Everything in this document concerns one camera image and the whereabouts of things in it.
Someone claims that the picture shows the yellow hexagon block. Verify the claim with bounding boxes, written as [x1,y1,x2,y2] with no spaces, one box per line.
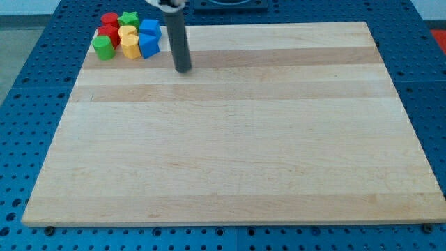
[121,34,141,59]

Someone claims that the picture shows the blue cube block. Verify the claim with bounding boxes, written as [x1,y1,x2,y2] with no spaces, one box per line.
[139,19,162,40]

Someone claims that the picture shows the blue triangular block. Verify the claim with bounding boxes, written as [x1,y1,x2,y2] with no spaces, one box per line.
[139,33,160,59]

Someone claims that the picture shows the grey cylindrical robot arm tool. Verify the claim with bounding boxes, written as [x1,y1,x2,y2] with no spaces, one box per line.
[163,9,192,73]

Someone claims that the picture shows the green cylinder block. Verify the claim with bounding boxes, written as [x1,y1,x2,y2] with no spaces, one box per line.
[92,36,116,61]

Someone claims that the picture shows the green star block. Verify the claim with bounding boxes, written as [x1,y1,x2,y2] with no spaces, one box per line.
[118,12,140,31]

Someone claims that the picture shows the red cylinder block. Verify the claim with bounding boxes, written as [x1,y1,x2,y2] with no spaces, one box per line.
[100,12,119,28]

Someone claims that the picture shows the light wooden board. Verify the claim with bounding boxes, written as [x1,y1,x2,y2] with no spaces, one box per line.
[22,22,445,227]

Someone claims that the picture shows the yellow crescent block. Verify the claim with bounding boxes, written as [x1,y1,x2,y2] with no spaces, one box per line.
[118,25,138,39]

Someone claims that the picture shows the red star block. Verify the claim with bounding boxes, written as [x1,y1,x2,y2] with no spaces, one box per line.
[97,24,120,49]

